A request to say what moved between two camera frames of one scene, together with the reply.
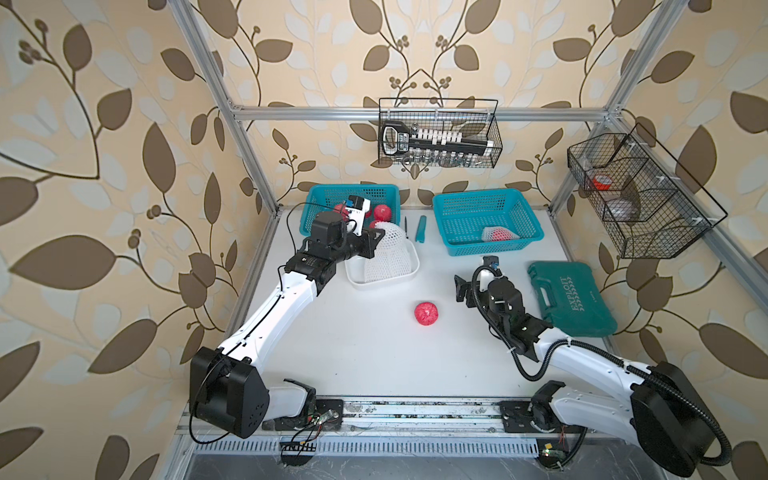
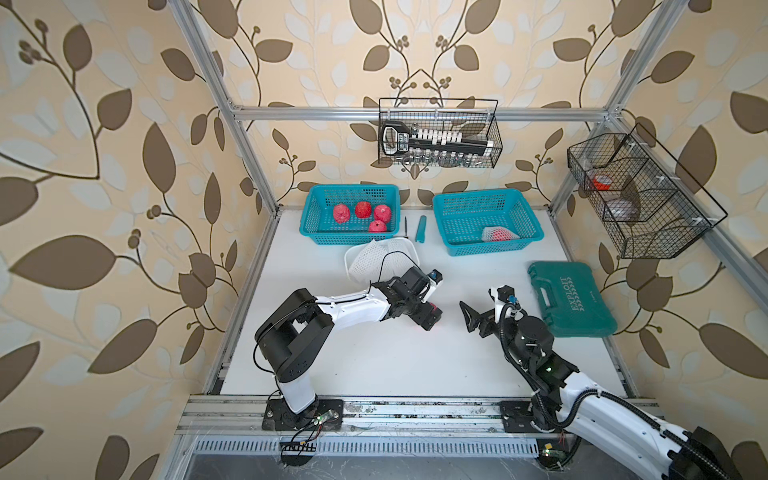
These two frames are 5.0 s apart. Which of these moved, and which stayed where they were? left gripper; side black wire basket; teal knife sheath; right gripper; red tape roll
Moved: right gripper; left gripper
Stayed: side black wire basket; red tape roll; teal knife sheath
